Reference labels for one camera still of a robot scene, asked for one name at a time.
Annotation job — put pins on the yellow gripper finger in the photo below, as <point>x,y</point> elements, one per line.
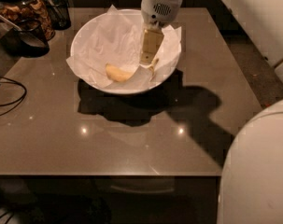
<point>150,43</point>

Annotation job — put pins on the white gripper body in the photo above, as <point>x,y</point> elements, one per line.
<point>159,10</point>

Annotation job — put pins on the yellow banana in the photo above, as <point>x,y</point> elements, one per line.
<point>116,74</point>

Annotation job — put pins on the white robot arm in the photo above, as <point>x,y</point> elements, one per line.
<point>251,185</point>

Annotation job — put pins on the white bowl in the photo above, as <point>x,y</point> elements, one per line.
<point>94,31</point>

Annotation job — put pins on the white paper liner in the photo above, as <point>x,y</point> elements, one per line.
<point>116,44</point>

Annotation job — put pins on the black mesh pen holder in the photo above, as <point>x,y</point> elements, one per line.
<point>59,15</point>

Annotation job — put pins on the black mesh cup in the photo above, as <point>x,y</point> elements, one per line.
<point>30,41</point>

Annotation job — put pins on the glass snack jar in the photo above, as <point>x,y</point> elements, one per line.
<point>21,10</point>

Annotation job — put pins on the metal spoon handle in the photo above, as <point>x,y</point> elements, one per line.
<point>8,22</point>

